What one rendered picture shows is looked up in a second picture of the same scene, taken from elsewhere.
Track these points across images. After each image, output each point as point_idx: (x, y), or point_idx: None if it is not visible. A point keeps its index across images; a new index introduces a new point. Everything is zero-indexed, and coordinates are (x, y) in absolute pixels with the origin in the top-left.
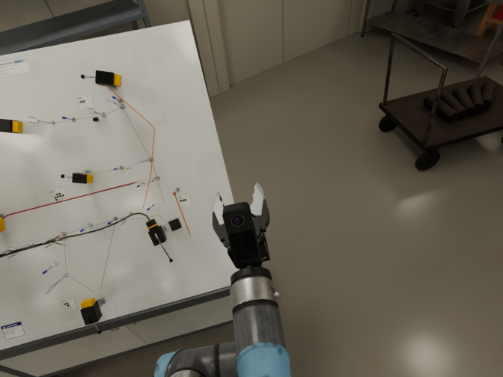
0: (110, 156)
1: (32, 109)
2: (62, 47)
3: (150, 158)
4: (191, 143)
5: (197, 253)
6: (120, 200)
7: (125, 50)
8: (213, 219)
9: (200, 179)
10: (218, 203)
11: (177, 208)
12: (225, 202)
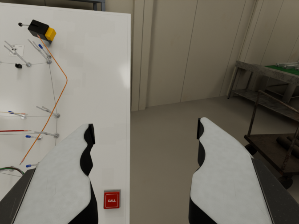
0: (17, 103)
1: None
2: (17, 6)
3: (57, 114)
4: (103, 109)
5: None
6: (7, 150)
7: (70, 21)
8: (3, 205)
9: (100, 147)
10: (74, 142)
11: None
12: (120, 178)
